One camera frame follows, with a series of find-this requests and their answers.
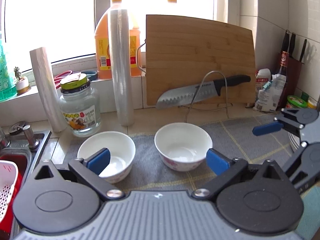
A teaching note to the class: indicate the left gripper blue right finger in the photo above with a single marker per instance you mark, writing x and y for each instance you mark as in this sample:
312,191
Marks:
217,162

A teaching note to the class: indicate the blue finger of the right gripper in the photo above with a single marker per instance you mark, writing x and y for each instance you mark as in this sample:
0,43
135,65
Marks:
267,128

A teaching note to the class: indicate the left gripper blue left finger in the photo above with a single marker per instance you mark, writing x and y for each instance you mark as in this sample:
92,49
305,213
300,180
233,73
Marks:
98,161

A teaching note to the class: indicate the white floral bowl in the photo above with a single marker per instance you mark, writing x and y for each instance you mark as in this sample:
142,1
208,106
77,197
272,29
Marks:
182,146
122,150

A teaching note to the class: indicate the white plate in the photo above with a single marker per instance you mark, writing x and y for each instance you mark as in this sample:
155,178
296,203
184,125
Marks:
294,142

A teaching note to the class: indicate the grey checked dish towel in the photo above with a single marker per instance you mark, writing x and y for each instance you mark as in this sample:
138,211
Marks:
232,137

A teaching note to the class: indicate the white blue printed bag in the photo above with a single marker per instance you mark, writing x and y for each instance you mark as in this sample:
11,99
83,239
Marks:
269,103

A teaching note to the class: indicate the green lidded sauce tub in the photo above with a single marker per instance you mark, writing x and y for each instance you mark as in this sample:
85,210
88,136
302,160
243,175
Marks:
295,102

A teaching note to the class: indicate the red white clipped bag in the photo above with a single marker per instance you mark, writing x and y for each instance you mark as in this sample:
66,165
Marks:
263,76

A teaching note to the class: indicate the teal dish cloth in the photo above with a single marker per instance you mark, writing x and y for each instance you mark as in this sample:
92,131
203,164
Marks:
309,224

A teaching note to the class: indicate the green capped small jar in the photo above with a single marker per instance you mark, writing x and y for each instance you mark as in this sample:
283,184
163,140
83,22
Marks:
304,96

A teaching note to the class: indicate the glass jar green lid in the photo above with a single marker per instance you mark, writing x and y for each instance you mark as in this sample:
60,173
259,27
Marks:
79,104

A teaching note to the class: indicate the yellow lidded spice jar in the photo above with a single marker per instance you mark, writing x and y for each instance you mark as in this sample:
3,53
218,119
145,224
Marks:
312,104

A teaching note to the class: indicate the dark red knife block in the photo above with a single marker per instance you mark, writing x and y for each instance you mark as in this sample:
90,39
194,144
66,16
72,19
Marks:
294,66

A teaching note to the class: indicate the dark soy sauce bottle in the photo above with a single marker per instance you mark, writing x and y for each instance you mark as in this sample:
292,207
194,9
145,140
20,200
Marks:
281,76

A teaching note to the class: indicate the short cling film roll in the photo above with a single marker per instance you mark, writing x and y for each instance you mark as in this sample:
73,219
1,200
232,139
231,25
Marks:
43,75

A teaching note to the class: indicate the steel sink faucet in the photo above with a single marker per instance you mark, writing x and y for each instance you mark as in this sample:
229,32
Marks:
16,129

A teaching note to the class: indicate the orange cooking oil jug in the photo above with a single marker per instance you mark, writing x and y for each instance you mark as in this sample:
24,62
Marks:
102,49

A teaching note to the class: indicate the small potted plant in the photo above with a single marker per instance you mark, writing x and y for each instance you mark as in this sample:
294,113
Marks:
22,82

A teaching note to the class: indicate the red basin in sink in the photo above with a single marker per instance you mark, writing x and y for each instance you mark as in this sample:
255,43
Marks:
13,168

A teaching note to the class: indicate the bamboo cutting board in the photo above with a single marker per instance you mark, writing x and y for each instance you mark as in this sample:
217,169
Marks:
181,50

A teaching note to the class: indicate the tall cling film roll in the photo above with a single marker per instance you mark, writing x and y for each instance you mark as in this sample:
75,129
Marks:
121,67

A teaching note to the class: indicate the steel wire board stand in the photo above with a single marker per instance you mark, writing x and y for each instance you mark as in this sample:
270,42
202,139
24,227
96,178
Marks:
204,95

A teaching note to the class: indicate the black handled santoku knife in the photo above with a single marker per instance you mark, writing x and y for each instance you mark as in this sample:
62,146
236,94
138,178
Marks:
183,95

